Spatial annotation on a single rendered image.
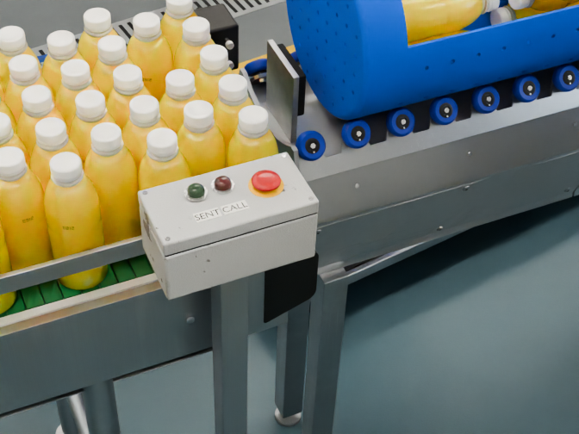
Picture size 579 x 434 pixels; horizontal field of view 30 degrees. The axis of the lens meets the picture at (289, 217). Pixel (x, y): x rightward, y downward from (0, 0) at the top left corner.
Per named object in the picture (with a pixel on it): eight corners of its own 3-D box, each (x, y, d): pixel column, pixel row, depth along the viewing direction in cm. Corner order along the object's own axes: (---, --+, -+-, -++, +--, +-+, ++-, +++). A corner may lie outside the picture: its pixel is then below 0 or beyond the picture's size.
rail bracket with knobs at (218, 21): (243, 82, 180) (244, 31, 173) (202, 91, 178) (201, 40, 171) (222, 49, 186) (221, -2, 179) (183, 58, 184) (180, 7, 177)
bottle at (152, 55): (134, 112, 173) (126, 14, 160) (178, 114, 173) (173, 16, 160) (128, 140, 168) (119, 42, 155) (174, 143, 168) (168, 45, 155)
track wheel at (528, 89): (539, 71, 170) (532, 71, 172) (515, 77, 169) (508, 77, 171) (544, 98, 171) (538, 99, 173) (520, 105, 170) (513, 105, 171)
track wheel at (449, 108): (457, 92, 166) (451, 92, 168) (431, 99, 164) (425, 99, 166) (462, 120, 166) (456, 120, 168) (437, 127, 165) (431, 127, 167)
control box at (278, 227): (315, 257, 139) (320, 199, 131) (167, 301, 132) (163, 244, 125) (284, 206, 145) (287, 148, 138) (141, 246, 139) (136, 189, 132)
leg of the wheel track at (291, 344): (305, 422, 240) (319, 223, 195) (281, 430, 238) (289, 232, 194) (294, 402, 243) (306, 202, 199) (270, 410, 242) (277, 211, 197)
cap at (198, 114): (208, 108, 146) (207, 97, 144) (217, 126, 143) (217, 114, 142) (180, 114, 144) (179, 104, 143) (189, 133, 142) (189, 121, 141)
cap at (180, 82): (161, 93, 147) (160, 83, 146) (173, 77, 150) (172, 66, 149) (188, 100, 147) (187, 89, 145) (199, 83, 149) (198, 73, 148)
